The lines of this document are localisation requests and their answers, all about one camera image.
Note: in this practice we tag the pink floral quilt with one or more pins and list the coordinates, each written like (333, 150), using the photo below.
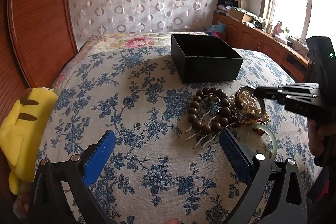
(110, 42)

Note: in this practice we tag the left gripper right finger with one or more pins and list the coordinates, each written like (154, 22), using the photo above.
(287, 201)

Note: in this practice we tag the black jewelry box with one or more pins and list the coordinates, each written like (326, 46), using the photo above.
(204, 59)

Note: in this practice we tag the navy blue blanket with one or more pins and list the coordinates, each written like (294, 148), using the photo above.
(211, 33)

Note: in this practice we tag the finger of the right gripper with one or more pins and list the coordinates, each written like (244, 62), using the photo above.
(309, 90)
(294, 104)

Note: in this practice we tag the yellow plush toy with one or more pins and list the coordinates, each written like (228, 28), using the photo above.
(22, 131)

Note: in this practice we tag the wooden sideboard cabinet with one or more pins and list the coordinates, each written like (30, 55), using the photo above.
(239, 35)

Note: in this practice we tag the right hand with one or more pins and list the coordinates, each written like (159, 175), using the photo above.
(316, 135)

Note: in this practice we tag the pink figurine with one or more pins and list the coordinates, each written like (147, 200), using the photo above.
(277, 29)

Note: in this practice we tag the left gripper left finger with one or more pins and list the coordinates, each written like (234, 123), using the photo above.
(48, 202)

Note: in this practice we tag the pale green jade bangle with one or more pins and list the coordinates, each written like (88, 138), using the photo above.
(260, 138)

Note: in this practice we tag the blue floral bedspread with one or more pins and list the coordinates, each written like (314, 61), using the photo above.
(158, 169)

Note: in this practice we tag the cardboard box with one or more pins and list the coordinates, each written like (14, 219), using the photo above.
(240, 16)

